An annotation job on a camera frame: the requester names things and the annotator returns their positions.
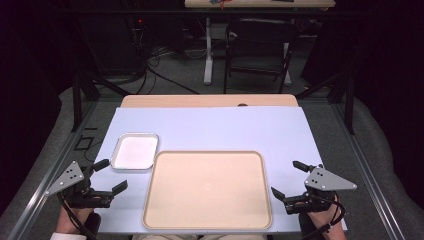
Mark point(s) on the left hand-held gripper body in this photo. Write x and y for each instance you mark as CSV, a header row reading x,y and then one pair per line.
x,y
68,178

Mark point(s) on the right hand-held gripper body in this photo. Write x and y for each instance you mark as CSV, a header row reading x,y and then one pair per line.
x,y
325,181

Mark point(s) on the person's right hand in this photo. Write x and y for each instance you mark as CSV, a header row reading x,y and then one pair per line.
x,y
325,220

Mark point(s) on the person's left hand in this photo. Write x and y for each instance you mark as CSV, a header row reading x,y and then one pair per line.
x,y
66,220

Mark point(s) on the black floor socket cover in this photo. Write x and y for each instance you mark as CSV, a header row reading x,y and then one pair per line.
x,y
83,143

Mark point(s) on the small white square dish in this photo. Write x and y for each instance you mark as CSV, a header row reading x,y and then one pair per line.
x,y
135,151

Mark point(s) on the large beige tray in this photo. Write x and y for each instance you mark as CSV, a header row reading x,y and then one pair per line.
x,y
206,190

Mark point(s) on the pale blue table sheet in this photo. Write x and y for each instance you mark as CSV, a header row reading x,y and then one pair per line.
x,y
216,130

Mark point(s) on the wooden table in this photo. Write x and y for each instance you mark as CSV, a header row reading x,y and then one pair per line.
x,y
206,100

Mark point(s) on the black folding chair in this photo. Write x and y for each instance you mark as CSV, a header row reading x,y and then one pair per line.
x,y
261,31

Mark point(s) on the white-legged background table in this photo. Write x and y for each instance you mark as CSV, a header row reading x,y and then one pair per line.
x,y
208,50

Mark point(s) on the metal floor rail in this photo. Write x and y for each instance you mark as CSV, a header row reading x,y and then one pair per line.
x,y
46,180
370,176

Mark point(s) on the black frame post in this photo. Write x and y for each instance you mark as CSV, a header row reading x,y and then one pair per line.
x,y
349,106
77,103

